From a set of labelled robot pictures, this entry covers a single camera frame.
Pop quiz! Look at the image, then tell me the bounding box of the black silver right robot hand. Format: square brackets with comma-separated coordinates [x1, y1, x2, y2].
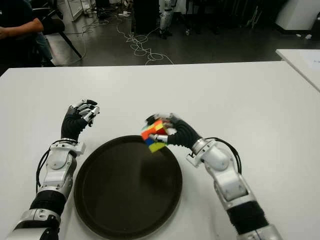
[144, 112, 203, 153]

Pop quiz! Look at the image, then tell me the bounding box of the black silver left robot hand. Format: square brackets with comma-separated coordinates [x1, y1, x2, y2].
[60, 98, 101, 141]

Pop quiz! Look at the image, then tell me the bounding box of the multicolour Rubik's cube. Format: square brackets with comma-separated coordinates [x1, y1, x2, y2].
[140, 119, 169, 154]

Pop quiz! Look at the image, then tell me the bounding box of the dark brown round plate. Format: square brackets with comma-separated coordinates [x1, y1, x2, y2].
[73, 134, 183, 240]

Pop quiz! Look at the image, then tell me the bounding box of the black chair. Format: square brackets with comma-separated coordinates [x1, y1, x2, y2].
[32, 7, 83, 67]

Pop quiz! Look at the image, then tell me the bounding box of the seated person in black shirt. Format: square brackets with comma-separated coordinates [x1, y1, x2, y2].
[0, 0, 55, 67]

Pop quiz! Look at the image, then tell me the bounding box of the black cabinet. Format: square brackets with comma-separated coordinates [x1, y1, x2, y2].
[133, 0, 161, 35]

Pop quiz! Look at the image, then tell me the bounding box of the small white side table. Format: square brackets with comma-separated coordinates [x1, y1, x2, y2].
[275, 48, 320, 92]

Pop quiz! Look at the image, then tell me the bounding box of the white cabinet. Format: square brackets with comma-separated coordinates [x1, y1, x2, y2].
[274, 0, 320, 32]

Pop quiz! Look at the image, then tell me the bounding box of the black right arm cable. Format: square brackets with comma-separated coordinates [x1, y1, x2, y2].
[204, 136, 243, 176]

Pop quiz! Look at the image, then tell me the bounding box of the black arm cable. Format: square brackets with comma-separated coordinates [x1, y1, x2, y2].
[35, 141, 76, 188]
[204, 136, 243, 176]

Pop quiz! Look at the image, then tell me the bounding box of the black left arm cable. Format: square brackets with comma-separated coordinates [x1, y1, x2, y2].
[35, 141, 76, 188]

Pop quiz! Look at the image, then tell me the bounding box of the tangled white floor cable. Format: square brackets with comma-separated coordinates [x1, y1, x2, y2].
[116, 16, 176, 66]

